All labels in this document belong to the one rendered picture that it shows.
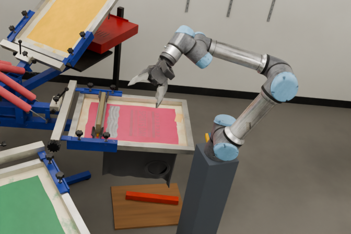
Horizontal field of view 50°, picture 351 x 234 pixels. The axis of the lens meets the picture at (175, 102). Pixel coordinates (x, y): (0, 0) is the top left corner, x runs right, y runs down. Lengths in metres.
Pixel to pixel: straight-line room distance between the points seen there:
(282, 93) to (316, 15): 3.17
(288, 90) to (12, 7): 3.50
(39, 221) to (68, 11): 1.80
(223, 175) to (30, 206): 1.01
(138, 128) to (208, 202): 0.71
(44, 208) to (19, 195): 0.16
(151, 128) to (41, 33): 1.22
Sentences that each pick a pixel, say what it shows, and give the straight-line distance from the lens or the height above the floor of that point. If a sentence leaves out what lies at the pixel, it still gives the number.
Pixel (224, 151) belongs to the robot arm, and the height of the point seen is 1.38.
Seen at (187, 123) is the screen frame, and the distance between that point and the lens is 2.62.
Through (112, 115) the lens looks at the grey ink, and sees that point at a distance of 2.65.
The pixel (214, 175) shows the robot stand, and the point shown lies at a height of 1.12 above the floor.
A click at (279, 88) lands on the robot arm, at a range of 1.66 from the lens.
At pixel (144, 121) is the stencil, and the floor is 0.95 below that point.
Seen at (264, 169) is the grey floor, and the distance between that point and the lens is 4.00.
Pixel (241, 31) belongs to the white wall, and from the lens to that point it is 4.58.
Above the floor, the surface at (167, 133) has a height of 0.95.
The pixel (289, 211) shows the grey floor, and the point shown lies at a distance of 3.70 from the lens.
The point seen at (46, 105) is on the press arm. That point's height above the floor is 1.04.
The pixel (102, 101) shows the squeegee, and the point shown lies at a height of 1.06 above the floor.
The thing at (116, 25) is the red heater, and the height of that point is 1.10.
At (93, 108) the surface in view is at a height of 0.95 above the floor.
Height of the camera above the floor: 2.51
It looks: 33 degrees down
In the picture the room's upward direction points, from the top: 10 degrees clockwise
